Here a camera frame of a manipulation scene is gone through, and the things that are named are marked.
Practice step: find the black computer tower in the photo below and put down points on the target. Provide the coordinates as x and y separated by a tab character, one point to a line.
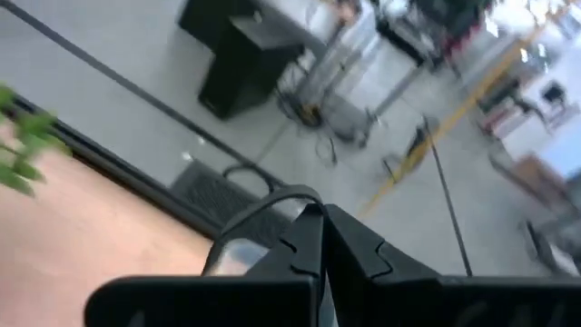
236	72

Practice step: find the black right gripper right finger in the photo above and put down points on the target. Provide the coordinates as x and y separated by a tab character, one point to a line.
386	295

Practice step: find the green plant in white pot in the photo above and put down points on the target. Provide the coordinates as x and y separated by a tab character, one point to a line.
27	131

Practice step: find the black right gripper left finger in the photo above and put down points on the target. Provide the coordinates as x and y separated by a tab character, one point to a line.
272	300

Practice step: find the brown cardboard box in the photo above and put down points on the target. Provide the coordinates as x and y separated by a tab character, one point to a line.
538	175

